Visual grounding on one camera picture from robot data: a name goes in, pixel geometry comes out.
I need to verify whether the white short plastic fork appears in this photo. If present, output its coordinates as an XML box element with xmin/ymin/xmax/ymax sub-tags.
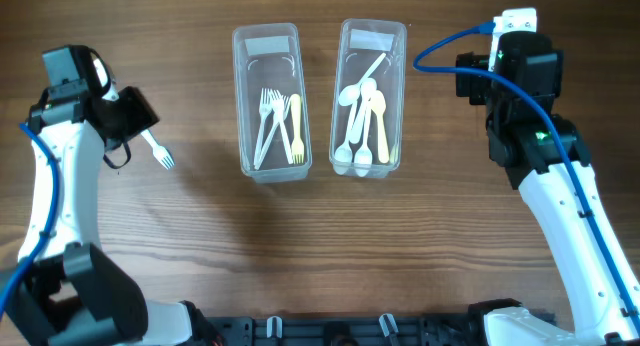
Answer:
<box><xmin>141</xmin><ymin>129</ymin><xmax>175</xmax><ymax>170</ymax></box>

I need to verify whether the cream yellow plastic spoon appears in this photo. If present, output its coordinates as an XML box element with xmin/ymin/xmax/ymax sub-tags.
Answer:
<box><xmin>371</xmin><ymin>90</ymin><xmax>390</xmax><ymax>164</ymax></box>

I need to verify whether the white short plastic spoon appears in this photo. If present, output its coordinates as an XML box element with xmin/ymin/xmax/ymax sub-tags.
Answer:
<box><xmin>349</xmin><ymin>77</ymin><xmax>377</xmax><ymax>144</ymax></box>

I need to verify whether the white slim plastic spoon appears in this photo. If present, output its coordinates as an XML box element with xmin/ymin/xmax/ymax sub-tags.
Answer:
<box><xmin>354</xmin><ymin>104</ymin><xmax>372</xmax><ymax>169</ymax></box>

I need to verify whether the white spoon bowl toward robot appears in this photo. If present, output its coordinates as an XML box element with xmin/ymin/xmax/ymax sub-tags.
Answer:
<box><xmin>335</xmin><ymin>101</ymin><xmax>357</xmax><ymax>164</ymax></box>

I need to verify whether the white plastic knife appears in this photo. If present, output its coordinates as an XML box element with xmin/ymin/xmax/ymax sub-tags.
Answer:
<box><xmin>254</xmin><ymin>96</ymin><xmax>290</xmax><ymax>170</ymax></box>

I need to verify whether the cream yellow plastic fork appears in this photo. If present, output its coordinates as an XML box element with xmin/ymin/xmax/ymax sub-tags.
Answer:
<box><xmin>290</xmin><ymin>94</ymin><xmax>305</xmax><ymax>164</ymax></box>

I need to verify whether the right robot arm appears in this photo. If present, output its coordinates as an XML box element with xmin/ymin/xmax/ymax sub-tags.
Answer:
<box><xmin>453</xmin><ymin>30</ymin><xmax>639</xmax><ymax>345</ymax></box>

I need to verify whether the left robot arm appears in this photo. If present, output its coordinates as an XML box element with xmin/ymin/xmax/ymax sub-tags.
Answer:
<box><xmin>1</xmin><ymin>45</ymin><xmax>202</xmax><ymax>345</ymax></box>

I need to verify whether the clear right plastic container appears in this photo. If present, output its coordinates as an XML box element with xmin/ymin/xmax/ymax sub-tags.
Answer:
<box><xmin>329</xmin><ymin>19</ymin><xmax>407</xmax><ymax>178</ymax></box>

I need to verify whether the clear plastic container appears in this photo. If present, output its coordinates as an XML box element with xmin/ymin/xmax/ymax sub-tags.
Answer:
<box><xmin>233</xmin><ymin>23</ymin><xmax>312</xmax><ymax>183</ymax></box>
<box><xmin>329</xmin><ymin>19</ymin><xmax>407</xmax><ymax>178</ymax></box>

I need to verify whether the clear left plastic container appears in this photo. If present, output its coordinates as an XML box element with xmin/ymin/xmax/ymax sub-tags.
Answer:
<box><xmin>233</xmin><ymin>23</ymin><xmax>312</xmax><ymax>183</ymax></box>

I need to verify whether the right blue cable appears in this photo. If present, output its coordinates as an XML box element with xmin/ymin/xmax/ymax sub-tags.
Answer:
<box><xmin>412</xmin><ymin>20</ymin><xmax>640</xmax><ymax>332</ymax></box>

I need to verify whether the blue cable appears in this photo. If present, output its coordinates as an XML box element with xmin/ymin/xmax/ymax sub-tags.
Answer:
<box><xmin>412</xmin><ymin>20</ymin><xmax>640</xmax><ymax>332</ymax></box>
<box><xmin>0</xmin><ymin>121</ymin><xmax>61</xmax><ymax>322</ymax></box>

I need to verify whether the left blue cable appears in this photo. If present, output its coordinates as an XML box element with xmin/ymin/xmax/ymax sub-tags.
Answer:
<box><xmin>0</xmin><ymin>121</ymin><xmax>61</xmax><ymax>322</ymax></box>

